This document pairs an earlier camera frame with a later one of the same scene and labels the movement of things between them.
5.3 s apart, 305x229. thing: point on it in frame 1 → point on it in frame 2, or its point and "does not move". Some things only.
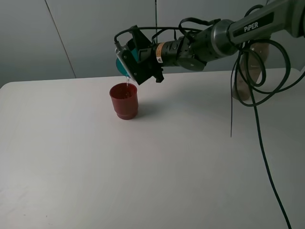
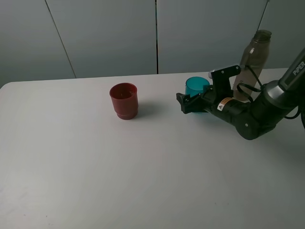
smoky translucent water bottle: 253,58 does not move
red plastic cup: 125,98 does not move
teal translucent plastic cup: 121,63 → 194,85
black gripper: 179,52 → 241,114
